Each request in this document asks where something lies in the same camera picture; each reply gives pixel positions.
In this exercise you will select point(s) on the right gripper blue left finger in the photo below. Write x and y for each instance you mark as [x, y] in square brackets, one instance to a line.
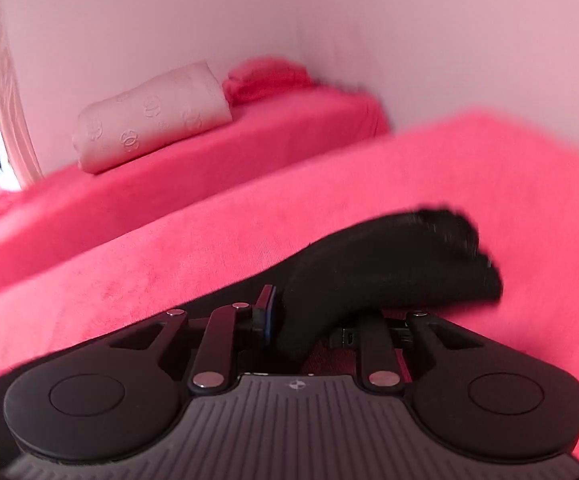
[232, 337]

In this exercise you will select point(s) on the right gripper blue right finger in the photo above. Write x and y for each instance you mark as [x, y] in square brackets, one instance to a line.
[378, 368]

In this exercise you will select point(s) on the black knit pants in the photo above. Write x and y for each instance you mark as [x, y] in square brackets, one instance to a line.
[118, 407]

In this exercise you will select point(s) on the pink fleece blanket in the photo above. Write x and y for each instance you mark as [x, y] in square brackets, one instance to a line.
[519, 186]

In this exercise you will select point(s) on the red covered far bed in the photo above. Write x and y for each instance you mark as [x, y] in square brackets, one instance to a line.
[70, 211]

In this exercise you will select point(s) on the folded red blanket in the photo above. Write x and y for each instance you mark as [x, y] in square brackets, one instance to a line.
[260, 78]

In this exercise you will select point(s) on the pink lace curtain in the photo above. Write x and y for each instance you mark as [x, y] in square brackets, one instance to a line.
[13, 124]

